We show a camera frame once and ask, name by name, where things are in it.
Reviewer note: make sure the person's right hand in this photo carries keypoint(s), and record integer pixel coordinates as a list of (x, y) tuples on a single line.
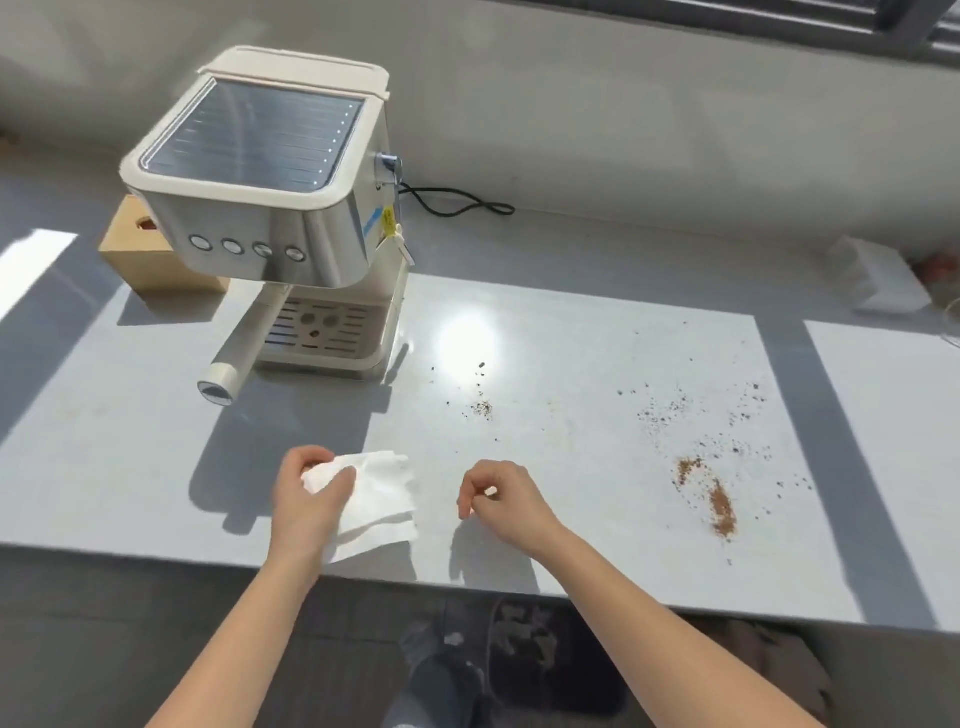
[(514, 502)]

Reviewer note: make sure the person's left hand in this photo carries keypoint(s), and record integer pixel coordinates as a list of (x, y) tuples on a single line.
[(307, 517)]

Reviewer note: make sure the white tissue sheet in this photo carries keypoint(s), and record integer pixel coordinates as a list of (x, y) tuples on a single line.
[(382, 495)]

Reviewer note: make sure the large tissue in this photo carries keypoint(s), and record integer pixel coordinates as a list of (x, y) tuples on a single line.
[(517, 630)]

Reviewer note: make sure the coffee grounds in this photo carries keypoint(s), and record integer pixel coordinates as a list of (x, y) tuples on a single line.
[(721, 510)]

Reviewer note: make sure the wooden tissue box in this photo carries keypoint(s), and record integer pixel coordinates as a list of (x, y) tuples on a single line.
[(135, 255)]

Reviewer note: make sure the person's left forearm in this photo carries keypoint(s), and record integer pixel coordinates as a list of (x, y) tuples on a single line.
[(232, 652)]

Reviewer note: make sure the person's right forearm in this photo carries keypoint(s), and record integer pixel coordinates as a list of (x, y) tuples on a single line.
[(660, 645)]

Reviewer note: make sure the white countertop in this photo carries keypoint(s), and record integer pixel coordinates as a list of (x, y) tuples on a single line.
[(562, 337)]

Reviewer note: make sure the black trash bin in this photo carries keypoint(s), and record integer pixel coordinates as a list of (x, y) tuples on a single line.
[(570, 690)]

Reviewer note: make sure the cream steel coffee machine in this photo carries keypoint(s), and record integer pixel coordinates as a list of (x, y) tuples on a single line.
[(315, 247)]

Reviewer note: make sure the yellow hang tag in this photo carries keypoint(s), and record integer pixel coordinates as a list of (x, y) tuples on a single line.
[(388, 223)]

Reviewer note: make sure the white plastic organizer box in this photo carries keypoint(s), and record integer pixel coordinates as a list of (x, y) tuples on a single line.
[(885, 277)]

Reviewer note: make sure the small red brown jar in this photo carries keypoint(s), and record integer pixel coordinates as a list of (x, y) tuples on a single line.
[(943, 270)]

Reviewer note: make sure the dark window frame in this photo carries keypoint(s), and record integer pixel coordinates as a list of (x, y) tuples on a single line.
[(900, 19)]

